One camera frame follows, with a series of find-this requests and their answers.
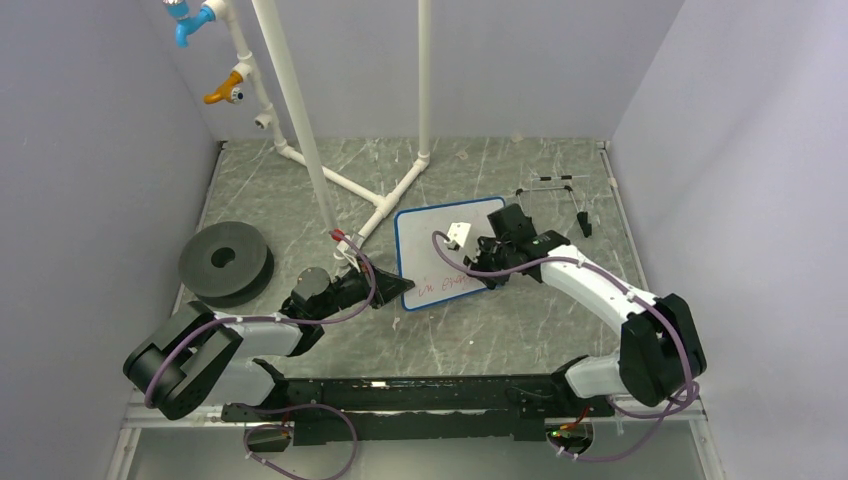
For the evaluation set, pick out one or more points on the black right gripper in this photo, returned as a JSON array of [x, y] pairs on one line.
[[476, 262]]

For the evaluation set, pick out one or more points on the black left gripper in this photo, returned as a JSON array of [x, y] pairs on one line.
[[387, 287]]

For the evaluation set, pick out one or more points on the blue framed whiteboard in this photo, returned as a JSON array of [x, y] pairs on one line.
[[435, 281]]

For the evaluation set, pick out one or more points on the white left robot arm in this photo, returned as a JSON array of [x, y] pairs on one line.
[[202, 356]]

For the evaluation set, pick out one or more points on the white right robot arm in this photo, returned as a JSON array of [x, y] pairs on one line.
[[659, 355]]

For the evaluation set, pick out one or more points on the black foam disc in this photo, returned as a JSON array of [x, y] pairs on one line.
[[227, 264]]

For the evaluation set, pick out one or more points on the orange tap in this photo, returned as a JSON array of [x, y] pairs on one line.
[[229, 90]]

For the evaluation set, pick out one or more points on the blue tap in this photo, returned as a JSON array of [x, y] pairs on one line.
[[186, 22]]

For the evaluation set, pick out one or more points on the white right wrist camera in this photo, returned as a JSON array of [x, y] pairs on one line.
[[458, 235]]

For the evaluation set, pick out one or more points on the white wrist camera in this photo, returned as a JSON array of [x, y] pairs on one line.
[[458, 235], [348, 246]]

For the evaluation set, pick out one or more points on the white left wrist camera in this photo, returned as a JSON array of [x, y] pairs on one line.
[[348, 246]]

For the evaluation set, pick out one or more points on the black wire easel stand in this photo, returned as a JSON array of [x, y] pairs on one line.
[[561, 183]]

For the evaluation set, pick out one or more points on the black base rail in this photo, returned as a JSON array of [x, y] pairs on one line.
[[320, 411]]

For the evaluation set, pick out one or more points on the white pvc pipe frame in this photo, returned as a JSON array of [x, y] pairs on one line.
[[356, 66]]

